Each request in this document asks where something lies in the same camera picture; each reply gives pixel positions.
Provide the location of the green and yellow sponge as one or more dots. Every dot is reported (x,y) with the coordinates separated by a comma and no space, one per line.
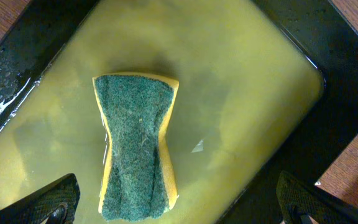
(138,180)

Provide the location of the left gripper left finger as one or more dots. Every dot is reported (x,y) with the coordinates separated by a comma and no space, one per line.
(55,203)

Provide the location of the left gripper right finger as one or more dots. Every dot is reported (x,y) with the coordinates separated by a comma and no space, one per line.
(303,203)

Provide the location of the black tray with yellow liquid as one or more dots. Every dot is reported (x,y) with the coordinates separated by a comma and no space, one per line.
(265,86)

